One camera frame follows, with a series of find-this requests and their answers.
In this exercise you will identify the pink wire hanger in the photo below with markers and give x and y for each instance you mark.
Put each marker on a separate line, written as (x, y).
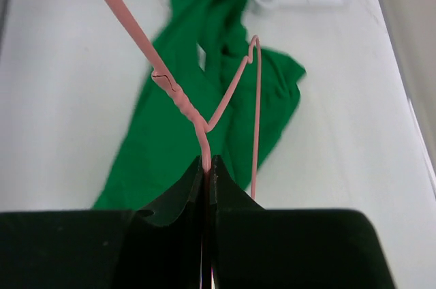
(162, 76)

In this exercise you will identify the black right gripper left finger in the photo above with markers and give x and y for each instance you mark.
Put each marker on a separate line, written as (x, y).
(157, 246)

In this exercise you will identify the green t shirt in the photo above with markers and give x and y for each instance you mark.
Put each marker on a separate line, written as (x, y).
(203, 45)

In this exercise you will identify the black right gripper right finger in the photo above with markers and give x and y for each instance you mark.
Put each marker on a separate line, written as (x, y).
(254, 247)

